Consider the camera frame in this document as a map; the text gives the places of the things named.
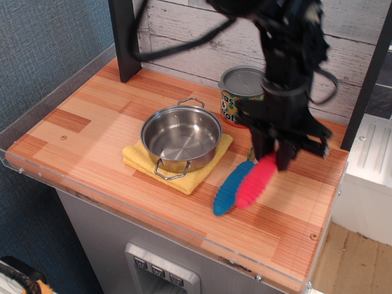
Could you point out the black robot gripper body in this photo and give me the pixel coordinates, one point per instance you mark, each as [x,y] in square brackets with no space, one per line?
[284,114]

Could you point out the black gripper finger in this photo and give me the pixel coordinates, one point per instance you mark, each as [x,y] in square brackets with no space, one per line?
[263,143]
[286,152]

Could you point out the red handled metal spoon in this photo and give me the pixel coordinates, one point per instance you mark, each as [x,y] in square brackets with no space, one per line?
[256,181]

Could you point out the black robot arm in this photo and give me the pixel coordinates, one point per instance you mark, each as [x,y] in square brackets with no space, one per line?
[293,46]

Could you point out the yellow folded cloth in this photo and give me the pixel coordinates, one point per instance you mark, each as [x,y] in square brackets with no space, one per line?
[137,157]

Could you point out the peas and carrots tin can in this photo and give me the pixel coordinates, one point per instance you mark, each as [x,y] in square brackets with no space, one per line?
[239,83]

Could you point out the stainless steel pot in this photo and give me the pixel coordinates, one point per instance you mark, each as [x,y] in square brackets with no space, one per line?
[181,139]

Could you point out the white toy sink unit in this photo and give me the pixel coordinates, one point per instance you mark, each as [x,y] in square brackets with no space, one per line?
[363,204]

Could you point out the clear acrylic table guard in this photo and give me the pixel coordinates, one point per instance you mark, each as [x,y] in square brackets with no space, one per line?
[73,142]

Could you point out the grey cabinet dispenser panel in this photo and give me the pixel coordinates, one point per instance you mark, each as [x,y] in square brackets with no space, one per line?
[152,273]

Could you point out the orange object bottom left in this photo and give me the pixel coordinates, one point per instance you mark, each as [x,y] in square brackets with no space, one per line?
[43,288]

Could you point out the blue handled metal fork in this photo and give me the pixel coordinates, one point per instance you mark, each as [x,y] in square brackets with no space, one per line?
[226,195]

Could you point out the black vertical post right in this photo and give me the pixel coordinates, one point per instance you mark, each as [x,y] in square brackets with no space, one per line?
[370,79]

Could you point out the black vertical post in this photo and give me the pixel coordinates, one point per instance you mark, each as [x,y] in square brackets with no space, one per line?
[126,42]
[370,79]

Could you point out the black vertical post left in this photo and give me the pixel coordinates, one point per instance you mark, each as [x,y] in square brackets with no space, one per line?
[126,42]

